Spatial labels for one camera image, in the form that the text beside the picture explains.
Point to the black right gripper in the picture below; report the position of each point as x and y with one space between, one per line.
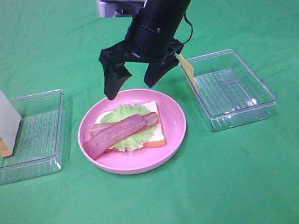
149 39

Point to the green toy lettuce leaf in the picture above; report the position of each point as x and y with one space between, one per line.
131 141

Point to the long toy bacon strip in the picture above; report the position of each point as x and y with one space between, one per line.
150 118

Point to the short toy bacon strip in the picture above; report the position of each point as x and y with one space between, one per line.
107 134

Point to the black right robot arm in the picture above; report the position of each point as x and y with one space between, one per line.
149 39

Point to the yellow toy cheese slice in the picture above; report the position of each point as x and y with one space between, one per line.
189 70

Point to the pink round plate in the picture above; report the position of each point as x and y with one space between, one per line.
173 122

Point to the clear right plastic tray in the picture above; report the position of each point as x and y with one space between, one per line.
230 92

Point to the clear plastic tray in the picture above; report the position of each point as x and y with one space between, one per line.
230 92
40 142

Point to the clear left plastic tray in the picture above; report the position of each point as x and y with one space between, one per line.
40 142

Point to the green tablecloth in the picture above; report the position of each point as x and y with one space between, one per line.
243 175

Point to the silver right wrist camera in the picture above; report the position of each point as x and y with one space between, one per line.
119 8

